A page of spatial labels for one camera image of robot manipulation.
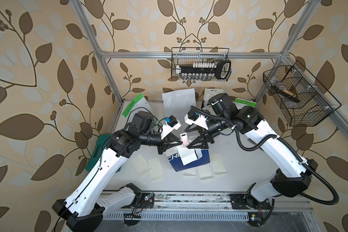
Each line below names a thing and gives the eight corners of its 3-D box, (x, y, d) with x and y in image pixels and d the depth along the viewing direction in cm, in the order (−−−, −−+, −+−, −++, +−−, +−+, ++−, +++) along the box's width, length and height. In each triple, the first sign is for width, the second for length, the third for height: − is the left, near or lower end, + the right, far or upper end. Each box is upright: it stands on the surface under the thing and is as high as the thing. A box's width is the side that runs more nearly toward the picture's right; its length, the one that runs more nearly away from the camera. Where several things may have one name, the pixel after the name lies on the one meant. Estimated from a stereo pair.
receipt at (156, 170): (152, 182, 83) (151, 181, 81) (148, 161, 91) (148, 159, 90) (164, 178, 85) (163, 177, 83) (159, 158, 93) (159, 156, 91)
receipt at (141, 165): (141, 176, 86) (140, 175, 84) (131, 161, 92) (130, 160, 91) (151, 168, 89) (150, 167, 87) (141, 154, 95) (140, 153, 93)
